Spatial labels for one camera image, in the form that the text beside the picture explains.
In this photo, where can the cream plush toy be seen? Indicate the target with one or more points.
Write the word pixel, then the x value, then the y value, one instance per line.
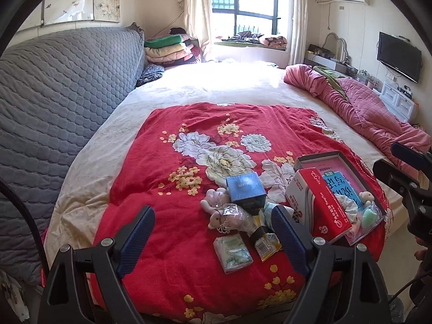
pixel 365 196

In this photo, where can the green cloth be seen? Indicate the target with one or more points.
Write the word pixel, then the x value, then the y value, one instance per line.
pixel 332 79

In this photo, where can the red tissue pack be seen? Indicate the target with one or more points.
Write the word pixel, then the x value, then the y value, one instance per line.
pixel 332 216

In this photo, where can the dark red folded blanket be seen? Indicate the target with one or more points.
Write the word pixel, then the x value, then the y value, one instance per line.
pixel 193 52

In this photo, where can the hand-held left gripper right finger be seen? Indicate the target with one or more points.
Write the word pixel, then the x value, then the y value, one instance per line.
pixel 287 239

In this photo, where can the floral wall painting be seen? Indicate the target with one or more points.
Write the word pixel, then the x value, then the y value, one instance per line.
pixel 67 6

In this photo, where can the green folded blanket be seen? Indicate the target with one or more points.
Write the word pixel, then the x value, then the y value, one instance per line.
pixel 165 41

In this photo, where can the dressing table with mirror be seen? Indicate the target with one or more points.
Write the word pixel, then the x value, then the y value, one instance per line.
pixel 332 61

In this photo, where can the pink book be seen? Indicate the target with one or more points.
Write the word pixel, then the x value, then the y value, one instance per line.
pixel 337 182

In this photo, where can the grey quilted headboard cover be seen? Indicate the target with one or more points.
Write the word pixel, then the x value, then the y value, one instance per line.
pixel 50 108

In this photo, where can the bagged plush toy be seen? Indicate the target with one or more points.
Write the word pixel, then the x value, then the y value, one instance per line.
pixel 233 218

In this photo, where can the dark blue small box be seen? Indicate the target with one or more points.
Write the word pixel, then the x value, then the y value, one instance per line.
pixel 244 189

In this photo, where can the pink quilt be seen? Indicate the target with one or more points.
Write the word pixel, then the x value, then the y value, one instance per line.
pixel 378 131

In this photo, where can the cream curtain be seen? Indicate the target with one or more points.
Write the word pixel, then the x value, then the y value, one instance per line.
pixel 198 13
pixel 297 20

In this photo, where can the person's right hand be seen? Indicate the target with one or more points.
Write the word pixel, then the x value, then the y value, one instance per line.
pixel 423 248

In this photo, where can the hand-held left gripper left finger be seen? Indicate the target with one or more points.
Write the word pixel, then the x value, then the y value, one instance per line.
pixel 138 239

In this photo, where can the green egg-shaped sponge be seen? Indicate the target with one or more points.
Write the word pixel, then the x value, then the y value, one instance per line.
pixel 368 217

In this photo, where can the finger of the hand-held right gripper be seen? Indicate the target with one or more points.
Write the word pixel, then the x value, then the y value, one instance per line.
pixel 408 157
pixel 395 175

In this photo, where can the red floral blanket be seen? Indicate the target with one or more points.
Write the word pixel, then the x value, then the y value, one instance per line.
pixel 152 175

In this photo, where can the person's right forearm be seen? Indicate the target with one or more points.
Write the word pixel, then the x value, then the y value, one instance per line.
pixel 422 287

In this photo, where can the group of small bottles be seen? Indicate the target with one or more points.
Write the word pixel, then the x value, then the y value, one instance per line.
pixel 369 79

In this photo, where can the yellow snack packet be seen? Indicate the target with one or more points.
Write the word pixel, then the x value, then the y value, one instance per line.
pixel 268 247

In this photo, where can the pink plush toy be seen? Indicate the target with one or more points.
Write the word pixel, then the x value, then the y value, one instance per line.
pixel 212 202

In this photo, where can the black television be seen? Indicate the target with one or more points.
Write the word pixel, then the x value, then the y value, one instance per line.
pixel 400 55

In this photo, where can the white floral cloth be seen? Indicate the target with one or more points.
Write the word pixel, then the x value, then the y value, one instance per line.
pixel 351 210

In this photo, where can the dark cardboard box tray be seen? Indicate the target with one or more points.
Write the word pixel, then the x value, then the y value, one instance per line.
pixel 317 157

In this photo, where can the dark patterned pillow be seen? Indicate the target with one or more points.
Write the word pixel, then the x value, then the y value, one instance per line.
pixel 150 74

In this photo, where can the pile of clothes on windowsill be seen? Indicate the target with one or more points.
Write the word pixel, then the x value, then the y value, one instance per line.
pixel 256 38

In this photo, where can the cream folded blanket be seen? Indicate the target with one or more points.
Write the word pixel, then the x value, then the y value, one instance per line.
pixel 165 53

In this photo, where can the window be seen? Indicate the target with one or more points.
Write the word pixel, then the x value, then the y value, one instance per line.
pixel 246 3

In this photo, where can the bed with cream sheet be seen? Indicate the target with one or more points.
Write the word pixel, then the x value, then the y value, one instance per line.
pixel 236 81

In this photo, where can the green white tissue packet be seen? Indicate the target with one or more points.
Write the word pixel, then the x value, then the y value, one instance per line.
pixel 233 254
pixel 270 212

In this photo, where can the white drawer cabinet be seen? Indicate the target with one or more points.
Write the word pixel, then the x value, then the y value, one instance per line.
pixel 400 101

